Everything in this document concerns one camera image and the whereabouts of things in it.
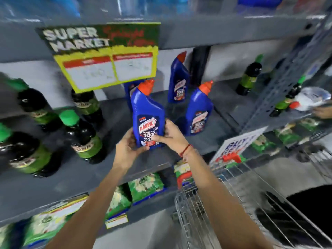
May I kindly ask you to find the person's left forearm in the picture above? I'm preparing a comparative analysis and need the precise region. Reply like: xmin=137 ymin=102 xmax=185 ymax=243
xmin=45 ymin=163 xmax=133 ymax=249

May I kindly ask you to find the black garment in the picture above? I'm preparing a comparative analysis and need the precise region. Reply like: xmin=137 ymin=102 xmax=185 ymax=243
xmin=255 ymin=185 xmax=332 ymax=249

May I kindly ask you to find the white bottle red cap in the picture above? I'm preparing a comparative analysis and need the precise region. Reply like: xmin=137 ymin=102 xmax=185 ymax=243
xmin=289 ymin=86 xmax=332 ymax=112

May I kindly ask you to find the green yellow price sign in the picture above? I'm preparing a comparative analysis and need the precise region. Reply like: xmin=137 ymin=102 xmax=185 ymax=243
xmin=36 ymin=22 xmax=161 ymax=94

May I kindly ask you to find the green floral packet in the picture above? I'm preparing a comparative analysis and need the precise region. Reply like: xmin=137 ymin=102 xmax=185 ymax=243
xmin=251 ymin=134 xmax=276 ymax=154
xmin=105 ymin=185 xmax=132 ymax=220
xmin=298 ymin=118 xmax=321 ymax=133
xmin=173 ymin=160 xmax=194 ymax=185
xmin=23 ymin=195 xmax=89 ymax=247
xmin=128 ymin=173 xmax=165 ymax=203
xmin=273 ymin=124 xmax=302 ymax=146
xmin=0 ymin=224 xmax=14 ymax=249

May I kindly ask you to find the dark bottle green cap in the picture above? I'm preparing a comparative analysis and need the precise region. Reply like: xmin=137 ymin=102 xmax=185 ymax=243
xmin=0 ymin=123 xmax=62 ymax=178
xmin=59 ymin=109 xmax=107 ymax=164
xmin=269 ymin=75 xmax=307 ymax=118
xmin=235 ymin=54 xmax=264 ymax=96
xmin=5 ymin=78 xmax=63 ymax=133
xmin=71 ymin=88 xmax=105 ymax=128

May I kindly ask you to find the blue cleaner bottle orange cap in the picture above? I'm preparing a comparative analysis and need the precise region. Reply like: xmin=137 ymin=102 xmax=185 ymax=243
xmin=124 ymin=80 xmax=146 ymax=112
xmin=168 ymin=51 xmax=190 ymax=104
xmin=184 ymin=80 xmax=214 ymax=137
xmin=130 ymin=79 xmax=166 ymax=149

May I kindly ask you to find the person's right hand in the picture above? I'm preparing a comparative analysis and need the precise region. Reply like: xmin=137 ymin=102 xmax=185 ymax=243
xmin=151 ymin=119 xmax=192 ymax=155

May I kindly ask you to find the white offer sign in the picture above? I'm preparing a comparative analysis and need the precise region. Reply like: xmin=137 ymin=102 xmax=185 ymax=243
xmin=209 ymin=126 xmax=268 ymax=167

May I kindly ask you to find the person's right forearm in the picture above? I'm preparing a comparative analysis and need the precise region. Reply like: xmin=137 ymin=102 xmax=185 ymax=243
xmin=182 ymin=148 xmax=274 ymax=249

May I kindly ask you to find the person's left hand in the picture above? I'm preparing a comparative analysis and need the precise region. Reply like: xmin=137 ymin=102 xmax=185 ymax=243
xmin=113 ymin=127 xmax=150 ymax=172

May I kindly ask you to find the grey metal shelf rack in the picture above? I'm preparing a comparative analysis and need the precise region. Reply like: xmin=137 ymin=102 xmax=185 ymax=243
xmin=0 ymin=8 xmax=332 ymax=249

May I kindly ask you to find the red thread bracelet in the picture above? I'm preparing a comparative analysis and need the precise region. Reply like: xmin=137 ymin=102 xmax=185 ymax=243
xmin=179 ymin=144 xmax=194 ymax=158

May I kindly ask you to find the blue plastic container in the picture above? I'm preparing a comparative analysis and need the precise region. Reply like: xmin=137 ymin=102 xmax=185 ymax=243
xmin=237 ymin=0 xmax=285 ymax=9

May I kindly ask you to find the yellow shelf price label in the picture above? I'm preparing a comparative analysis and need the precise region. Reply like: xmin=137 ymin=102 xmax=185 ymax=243
xmin=105 ymin=214 xmax=129 ymax=229

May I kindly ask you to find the metal wire shopping cart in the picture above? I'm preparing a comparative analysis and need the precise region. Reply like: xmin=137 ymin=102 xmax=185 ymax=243
xmin=174 ymin=152 xmax=332 ymax=249

